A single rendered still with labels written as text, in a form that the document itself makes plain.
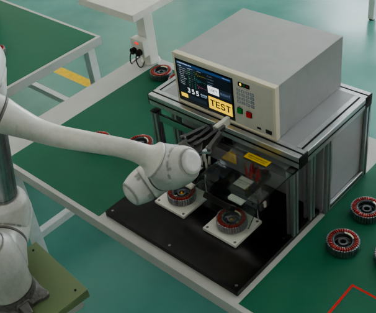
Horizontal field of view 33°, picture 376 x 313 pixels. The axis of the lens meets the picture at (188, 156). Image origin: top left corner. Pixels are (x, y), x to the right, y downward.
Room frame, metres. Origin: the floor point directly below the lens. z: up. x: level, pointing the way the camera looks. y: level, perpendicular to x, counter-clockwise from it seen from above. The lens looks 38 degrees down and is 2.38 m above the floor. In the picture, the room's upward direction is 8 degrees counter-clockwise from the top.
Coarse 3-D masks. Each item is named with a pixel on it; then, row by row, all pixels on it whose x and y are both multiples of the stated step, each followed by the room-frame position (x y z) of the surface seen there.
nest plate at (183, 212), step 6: (162, 198) 1.81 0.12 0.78; (162, 204) 1.77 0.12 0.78; (168, 204) 1.77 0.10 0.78; (192, 204) 1.75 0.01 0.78; (198, 204) 1.75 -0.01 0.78; (168, 210) 1.75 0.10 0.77; (174, 210) 1.73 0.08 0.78; (180, 210) 1.73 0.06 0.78; (186, 210) 1.72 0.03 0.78; (192, 210) 1.72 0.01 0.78; (180, 216) 1.70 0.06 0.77; (186, 216) 1.70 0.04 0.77
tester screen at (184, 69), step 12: (180, 72) 1.93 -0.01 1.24; (192, 72) 1.88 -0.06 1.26; (204, 72) 1.84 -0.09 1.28; (180, 84) 1.93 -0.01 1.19; (192, 84) 1.89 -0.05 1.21; (204, 84) 1.84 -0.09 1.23; (216, 84) 1.80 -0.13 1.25; (228, 84) 1.76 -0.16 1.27; (204, 96) 1.85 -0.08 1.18; (216, 96) 1.81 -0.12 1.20
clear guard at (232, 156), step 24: (240, 144) 1.70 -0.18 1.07; (216, 168) 1.60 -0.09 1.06; (240, 168) 1.58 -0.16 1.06; (264, 168) 1.56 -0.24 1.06; (288, 168) 1.55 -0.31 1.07; (192, 192) 1.54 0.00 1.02; (216, 192) 1.50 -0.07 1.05; (240, 192) 1.47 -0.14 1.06; (264, 192) 1.45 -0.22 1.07; (240, 216) 1.40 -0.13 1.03
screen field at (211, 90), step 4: (208, 88) 1.83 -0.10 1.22; (212, 88) 1.82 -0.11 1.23; (208, 92) 1.83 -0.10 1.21; (212, 92) 1.82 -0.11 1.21; (216, 92) 1.81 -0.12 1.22; (220, 92) 1.79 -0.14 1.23; (224, 92) 1.78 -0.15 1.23; (220, 96) 1.79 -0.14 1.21; (224, 96) 1.78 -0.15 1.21; (228, 96) 1.77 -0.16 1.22; (228, 100) 1.77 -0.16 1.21
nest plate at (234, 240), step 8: (208, 224) 1.63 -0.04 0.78; (216, 224) 1.63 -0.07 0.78; (256, 224) 1.60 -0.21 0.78; (208, 232) 1.60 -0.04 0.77; (216, 232) 1.59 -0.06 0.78; (240, 232) 1.57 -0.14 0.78; (248, 232) 1.57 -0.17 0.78; (224, 240) 1.55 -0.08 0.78; (232, 240) 1.54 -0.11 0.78; (240, 240) 1.53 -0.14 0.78
